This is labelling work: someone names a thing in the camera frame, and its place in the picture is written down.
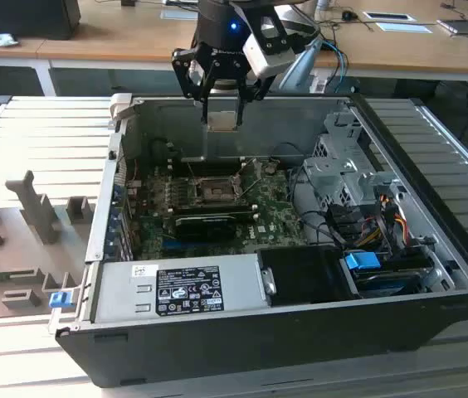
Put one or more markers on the black round component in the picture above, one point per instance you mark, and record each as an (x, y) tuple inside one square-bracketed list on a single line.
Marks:
[(159, 147)]

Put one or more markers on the blue bracket latch strip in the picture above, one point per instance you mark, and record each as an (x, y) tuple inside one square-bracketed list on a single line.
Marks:
[(113, 215)]

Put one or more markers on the blue disk carrier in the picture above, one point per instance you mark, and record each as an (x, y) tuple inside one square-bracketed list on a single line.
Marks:
[(360, 261)]

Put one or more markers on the black PC case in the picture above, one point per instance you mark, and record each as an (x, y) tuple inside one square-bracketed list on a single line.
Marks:
[(259, 348)]

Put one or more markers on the black RAM slot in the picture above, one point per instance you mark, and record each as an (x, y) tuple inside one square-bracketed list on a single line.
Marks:
[(217, 167), (213, 206), (217, 163), (217, 171), (217, 159)]

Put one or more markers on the black box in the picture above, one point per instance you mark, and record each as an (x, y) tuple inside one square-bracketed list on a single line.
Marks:
[(22, 18)]

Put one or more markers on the blue case latch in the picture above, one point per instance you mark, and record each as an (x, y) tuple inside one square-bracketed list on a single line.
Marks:
[(60, 299)]

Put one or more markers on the grey flat laptop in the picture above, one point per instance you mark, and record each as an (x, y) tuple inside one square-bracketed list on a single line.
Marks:
[(464, 27)]

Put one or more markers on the thin metal locking lever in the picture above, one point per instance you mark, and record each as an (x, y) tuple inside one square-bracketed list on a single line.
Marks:
[(191, 172), (250, 176)]

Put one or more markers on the black graphics card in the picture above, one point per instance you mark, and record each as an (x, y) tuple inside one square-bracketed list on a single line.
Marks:
[(205, 228)]

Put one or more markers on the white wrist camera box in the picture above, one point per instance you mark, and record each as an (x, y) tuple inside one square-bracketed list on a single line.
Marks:
[(265, 62)]

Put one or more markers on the brown parts rack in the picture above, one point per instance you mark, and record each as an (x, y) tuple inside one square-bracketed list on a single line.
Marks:
[(18, 248)]

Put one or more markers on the black computer mouse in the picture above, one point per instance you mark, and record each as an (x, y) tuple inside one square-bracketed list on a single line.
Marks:
[(348, 16)]

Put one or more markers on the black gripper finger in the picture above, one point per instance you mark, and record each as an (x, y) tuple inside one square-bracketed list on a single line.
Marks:
[(254, 92), (180, 66)]

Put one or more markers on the grey power supply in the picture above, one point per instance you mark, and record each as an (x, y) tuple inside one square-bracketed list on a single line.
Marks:
[(118, 290)]

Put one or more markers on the silver CPU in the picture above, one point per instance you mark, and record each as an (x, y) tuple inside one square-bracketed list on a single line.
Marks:
[(222, 121)]

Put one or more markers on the wooden desk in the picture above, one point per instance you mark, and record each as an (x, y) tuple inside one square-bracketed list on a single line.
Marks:
[(134, 37)]

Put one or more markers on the metal drive cage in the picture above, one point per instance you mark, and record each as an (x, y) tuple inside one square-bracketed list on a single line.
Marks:
[(342, 178)]

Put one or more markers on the silver coin battery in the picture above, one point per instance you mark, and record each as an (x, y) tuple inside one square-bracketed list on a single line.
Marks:
[(270, 168)]

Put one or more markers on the blue expansion slot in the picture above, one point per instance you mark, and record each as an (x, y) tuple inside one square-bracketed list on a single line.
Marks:
[(176, 244)]

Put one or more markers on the black hard disk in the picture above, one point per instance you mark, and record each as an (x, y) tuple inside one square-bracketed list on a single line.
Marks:
[(387, 284)]

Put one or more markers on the CPU socket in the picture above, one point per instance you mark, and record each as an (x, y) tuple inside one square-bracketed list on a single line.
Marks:
[(213, 191)]

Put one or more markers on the green motherboard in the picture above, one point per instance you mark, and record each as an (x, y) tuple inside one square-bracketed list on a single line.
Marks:
[(275, 232)]

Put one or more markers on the black plastic shroud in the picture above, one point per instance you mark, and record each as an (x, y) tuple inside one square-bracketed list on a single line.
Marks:
[(300, 278)]

